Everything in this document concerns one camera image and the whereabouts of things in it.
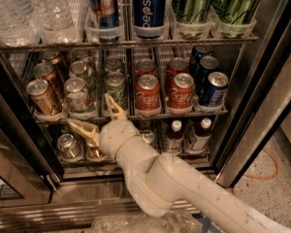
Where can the red coca-cola can back right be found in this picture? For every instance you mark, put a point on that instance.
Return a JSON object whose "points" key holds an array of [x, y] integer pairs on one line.
{"points": [[175, 66]]}

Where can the clear plastic container bottom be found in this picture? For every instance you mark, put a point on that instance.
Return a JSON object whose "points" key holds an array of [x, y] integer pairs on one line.
{"points": [[171, 222]]}

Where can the blue pepsi can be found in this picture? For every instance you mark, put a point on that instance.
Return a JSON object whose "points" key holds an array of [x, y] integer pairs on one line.
{"points": [[196, 54], [206, 65], [214, 89]]}

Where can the green tall can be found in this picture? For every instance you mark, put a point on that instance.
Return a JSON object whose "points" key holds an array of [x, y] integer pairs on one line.
{"points": [[234, 15], [191, 16]]}

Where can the bottom shelf white can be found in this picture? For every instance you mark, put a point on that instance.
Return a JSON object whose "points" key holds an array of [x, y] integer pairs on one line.
{"points": [[68, 146]]}

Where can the water bottle right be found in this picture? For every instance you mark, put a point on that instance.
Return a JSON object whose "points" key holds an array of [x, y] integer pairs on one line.
{"points": [[55, 22]]}

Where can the gold can middle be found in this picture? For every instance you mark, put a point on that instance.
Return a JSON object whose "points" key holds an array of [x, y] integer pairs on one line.
{"points": [[45, 71]]}

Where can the red bull can top shelf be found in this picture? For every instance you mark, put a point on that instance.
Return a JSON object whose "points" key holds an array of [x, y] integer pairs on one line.
{"points": [[104, 19]]}

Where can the bottom shelf green can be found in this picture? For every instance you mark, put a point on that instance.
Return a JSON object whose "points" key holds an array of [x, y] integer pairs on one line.
{"points": [[148, 136]]}

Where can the bottom shelf gold can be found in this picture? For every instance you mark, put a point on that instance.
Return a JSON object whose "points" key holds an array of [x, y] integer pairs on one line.
{"points": [[93, 153]]}

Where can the red coca-cola can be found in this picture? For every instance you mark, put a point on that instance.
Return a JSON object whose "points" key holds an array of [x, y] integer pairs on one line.
{"points": [[181, 91], [145, 66], [175, 66], [147, 93]]}

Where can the fridge door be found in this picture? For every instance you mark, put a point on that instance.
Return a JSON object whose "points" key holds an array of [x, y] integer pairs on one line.
{"points": [[259, 95]]}

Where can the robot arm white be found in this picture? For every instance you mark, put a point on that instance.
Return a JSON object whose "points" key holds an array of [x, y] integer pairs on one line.
{"points": [[157, 180]]}

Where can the white green 7up can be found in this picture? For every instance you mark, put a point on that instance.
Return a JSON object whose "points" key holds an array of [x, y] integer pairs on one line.
{"points": [[80, 69], [83, 55], [79, 96]]}

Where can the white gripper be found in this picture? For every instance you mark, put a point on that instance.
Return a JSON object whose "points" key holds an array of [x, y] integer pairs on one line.
{"points": [[115, 137]]}

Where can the water bottle left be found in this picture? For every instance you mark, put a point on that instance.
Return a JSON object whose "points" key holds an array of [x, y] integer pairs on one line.
{"points": [[15, 28]]}

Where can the blue pepsi can back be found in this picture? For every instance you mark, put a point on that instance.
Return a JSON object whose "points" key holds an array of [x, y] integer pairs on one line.
{"points": [[196, 54]]}

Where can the blue pepsi can middle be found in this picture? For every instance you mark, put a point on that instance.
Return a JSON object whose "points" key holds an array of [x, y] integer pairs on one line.
{"points": [[206, 65]]}

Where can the brown bottle white cap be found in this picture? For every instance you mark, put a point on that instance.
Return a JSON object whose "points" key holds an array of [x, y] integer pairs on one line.
{"points": [[198, 136], [173, 137]]}

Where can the brown bottle left white cap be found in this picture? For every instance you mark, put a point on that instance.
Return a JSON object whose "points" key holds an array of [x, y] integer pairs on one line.
{"points": [[173, 137]]}

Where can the tall pepsi can top shelf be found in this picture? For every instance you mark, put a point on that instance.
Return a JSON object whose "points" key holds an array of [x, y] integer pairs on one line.
{"points": [[149, 18]]}

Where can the green tall can right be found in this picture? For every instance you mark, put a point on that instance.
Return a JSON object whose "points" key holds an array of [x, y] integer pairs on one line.
{"points": [[234, 15]]}

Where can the red coca-cola can front left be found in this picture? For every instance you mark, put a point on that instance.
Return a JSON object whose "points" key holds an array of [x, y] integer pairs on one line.
{"points": [[147, 93]]}

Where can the green tall can left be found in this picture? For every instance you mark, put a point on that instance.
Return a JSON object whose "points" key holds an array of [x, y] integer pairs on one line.
{"points": [[191, 16]]}

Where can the water bottle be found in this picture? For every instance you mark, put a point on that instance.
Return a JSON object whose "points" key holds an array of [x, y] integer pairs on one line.
{"points": [[55, 22], [15, 28]]}

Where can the gold can back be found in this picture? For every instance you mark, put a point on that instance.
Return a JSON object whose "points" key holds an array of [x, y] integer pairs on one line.
{"points": [[54, 58]]}

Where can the blue pepsi can front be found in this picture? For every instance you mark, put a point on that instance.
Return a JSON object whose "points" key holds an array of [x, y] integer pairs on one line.
{"points": [[214, 89]]}

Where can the red coca-cola can back left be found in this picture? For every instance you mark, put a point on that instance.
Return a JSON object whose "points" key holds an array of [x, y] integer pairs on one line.
{"points": [[145, 66]]}

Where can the stainless fridge cabinet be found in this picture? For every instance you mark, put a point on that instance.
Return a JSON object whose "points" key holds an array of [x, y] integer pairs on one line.
{"points": [[42, 190]]}

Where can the brown bottle right white cap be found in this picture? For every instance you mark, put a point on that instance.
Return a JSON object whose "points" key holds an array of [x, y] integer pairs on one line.
{"points": [[198, 136]]}

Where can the white green 7up can back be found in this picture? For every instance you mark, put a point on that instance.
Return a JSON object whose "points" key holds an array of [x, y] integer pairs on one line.
{"points": [[83, 55]]}

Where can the gold can front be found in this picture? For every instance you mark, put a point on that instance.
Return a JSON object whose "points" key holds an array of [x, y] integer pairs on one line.
{"points": [[44, 98]]}

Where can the white green 7up can middle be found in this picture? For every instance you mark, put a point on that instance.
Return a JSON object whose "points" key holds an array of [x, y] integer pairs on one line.
{"points": [[80, 69]]}

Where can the red coca-cola can front right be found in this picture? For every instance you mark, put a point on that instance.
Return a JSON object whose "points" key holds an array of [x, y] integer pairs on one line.
{"points": [[181, 91]]}

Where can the white green 7up can front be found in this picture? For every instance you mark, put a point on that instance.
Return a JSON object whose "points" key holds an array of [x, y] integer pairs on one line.
{"points": [[79, 96]]}

